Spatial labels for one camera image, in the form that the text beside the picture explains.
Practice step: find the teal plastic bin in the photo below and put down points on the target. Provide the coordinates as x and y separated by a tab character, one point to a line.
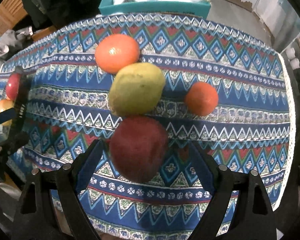
200	9

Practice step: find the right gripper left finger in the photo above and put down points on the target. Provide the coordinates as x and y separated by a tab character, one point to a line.
73	178

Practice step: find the small tangerine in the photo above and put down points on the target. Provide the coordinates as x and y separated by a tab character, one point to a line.
201	99

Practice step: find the large green pear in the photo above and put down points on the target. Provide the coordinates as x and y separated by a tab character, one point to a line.
4	105

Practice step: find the large orange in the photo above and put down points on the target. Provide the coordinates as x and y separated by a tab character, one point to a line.
115	52

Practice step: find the wooden louvered cabinet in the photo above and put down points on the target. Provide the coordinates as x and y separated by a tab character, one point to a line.
11	13

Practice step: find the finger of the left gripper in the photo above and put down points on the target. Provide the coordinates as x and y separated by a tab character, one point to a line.
13	143
7	115

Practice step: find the grey white clothes pile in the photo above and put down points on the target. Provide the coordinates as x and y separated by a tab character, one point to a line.
12	42

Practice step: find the dark marbled plate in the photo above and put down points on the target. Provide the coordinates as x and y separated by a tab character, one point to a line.
20	104

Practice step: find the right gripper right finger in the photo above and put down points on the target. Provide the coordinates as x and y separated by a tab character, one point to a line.
218	181

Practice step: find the red apple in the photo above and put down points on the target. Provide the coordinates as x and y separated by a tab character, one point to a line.
12	86
138	147

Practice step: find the yellow-green mango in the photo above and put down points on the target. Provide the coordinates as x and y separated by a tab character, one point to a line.
136	89

